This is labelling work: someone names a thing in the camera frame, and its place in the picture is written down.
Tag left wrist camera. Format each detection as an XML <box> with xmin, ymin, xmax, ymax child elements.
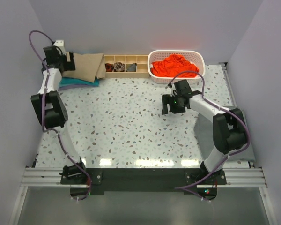
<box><xmin>53</xmin><ymin>39</ymin><xmax>66</xmax><ymax>55</ymax></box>

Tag patterned rolled socks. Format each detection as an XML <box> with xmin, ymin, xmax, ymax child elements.
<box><xmin>113</xmin><ymin>62</ymin><xmax>125</xmax><ymax>72</ymax></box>

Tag purple cable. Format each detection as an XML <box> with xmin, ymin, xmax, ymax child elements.
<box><xmin>28</xmin><ymin>30</ymin><xmax>92</xmax><ymax>201</ymax></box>
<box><xmin>167</xmin><ymin>70</ymin><xmax>251</xmax><ymax>202</ymax></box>

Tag red black rolled socks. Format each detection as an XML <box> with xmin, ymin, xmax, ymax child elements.
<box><xmin>105</xmin><ymin>63</ymin><xmax>114</xmax><ymax>72</ymax></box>

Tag white plastic laundry basket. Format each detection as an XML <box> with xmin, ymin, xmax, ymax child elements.
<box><xmin>147</xmin><ymin>50</ymin><xmax>206</xmax><ymax>84</ymax></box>

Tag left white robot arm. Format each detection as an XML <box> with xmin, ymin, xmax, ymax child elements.
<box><xmin>30</xmin><ymin>40</ymin><xmax>88</xmax><ymax>184</ymax></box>

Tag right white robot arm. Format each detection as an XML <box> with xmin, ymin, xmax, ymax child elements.
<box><xmin>162</xmin><ymin>80</ymin><xmax>251</xmax><ymax>184</ymax></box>

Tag folded grey t shirt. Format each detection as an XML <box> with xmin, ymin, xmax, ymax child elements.
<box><xmin>194</xmin><ymin>113</ymin><xmax>248</xmax><ymax>159</ymax></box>

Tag aluminium rail frame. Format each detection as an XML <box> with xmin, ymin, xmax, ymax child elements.
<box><xmin>10</xmin><ymin>66</ymin><xmax>275</xmax><ymax>225</ymax></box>

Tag grey folded cloth piece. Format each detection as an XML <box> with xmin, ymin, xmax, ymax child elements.
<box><xmin>126</xmin><ymin>63</ymin><xmax>137</xmax><ymax>72</ymax></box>

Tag beige t shirt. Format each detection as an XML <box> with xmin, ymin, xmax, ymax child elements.
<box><xmin>63</xmin><ymin>53</ymin><xmax>106</xmax><ymax>83</ymax></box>

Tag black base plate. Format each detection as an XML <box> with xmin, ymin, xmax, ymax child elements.
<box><xmin>60</xmin><ymin>167</ymin><xmax>227</xmax><ymax>200</ymax></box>

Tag wooden compartment organizer tray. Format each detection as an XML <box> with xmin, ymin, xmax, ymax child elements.
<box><xmin>105</xmin><ymin>54</ymin><xmax>150</xmax><ymax>78</ymax></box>

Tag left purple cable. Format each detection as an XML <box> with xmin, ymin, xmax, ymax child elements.
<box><xmin>28</xmin><ymin>30</ymin><xmax>92</xmax><ymax>201</ymax></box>

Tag folded teal t shirt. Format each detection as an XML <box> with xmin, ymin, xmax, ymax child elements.
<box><xmin>59</xmin><ymin>77</ymin><xmax>99</xmax><ymax>88</ymax></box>

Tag orange t shirt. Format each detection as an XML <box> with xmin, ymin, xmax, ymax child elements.
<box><xmin>150</xmin><ymin>54</ymin><xmax>199</xmax><ymax>78</ymax></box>

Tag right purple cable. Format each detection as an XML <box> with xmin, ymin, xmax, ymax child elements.
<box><xmin>167</xmin><ymin>70</ymin><xmax>251</xmax><ymax>202</ymax></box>

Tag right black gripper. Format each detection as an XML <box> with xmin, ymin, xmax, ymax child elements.
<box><xmin>162</xmin><ymin>94</ymin><xmax>185</xmax><ymax>115</ymax></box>

